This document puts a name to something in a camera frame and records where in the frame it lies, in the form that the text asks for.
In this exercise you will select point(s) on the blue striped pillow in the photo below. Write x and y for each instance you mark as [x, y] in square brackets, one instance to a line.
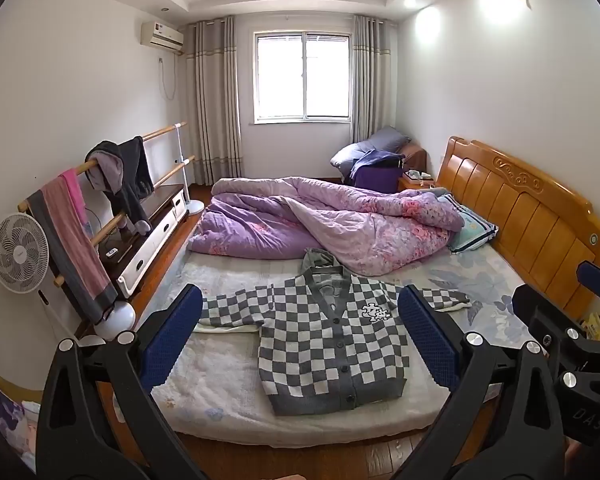
[472, 230]

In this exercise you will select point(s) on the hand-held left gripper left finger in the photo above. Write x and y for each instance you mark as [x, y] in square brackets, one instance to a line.
[172, 330]

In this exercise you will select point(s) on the tissue box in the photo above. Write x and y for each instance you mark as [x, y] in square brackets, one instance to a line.
[417, 175]

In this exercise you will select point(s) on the wooden bed headboard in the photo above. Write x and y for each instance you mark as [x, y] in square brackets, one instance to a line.
[520, 210]

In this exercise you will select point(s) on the purple floral quilt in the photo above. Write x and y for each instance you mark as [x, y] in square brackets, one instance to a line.
[280, 220]

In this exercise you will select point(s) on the small wooden nightstand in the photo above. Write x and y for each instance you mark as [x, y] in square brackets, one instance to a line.
[411, 185]

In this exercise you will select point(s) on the white wall air conditioner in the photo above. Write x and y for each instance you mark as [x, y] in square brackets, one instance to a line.
[160, 35]

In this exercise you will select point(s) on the small white device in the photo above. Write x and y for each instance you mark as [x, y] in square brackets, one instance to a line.
[112, 253]

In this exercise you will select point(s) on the dark hanging jacket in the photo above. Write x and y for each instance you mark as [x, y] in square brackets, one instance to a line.
[132, 180]

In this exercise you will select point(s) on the lit ceiling light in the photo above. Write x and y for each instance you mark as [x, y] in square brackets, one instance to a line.
[410, 2]

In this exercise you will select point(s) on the window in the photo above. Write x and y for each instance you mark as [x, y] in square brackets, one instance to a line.
[302, 77]

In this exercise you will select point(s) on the brown armchair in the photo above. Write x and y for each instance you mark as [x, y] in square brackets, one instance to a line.
[416, 155]

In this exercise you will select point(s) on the grey pink striped towel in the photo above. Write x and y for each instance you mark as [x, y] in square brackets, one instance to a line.
[87, 270]

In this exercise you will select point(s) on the dark blue cloth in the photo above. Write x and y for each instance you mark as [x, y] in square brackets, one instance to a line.
[375, 160]

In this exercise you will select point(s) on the wooden barre rack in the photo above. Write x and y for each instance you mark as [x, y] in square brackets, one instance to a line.
[160, 132]

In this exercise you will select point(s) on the lavender grey garment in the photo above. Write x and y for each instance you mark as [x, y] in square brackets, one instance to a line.
[102, 172]

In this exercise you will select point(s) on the grey beige curtain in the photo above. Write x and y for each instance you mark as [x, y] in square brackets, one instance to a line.
[215, 110]
[370, 85]

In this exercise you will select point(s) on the bright pink cloth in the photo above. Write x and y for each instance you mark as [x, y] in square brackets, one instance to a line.
[75, 195]

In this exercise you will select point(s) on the grey white checkered cardigan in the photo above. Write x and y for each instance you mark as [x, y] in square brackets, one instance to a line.
[330, 360]

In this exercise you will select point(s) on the pale printed cloth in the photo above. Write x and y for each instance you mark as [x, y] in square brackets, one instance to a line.
[15, 420]

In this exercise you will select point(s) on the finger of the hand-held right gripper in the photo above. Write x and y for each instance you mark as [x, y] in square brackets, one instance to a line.
[555, 322]
[597, 275]

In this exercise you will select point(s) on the yellow packet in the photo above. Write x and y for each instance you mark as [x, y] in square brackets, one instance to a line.
[594, 325]

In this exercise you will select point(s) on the white electric fan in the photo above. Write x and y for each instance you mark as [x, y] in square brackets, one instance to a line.
[20, 252]

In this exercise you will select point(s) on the white dark-topped tv cabinet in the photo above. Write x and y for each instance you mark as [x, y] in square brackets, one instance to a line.
[150, 245]

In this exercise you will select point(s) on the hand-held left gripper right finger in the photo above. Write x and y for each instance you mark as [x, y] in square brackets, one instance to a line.
[425, 335]

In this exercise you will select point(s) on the bed with floral sheet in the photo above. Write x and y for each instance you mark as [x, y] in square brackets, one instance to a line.
[220, 400]

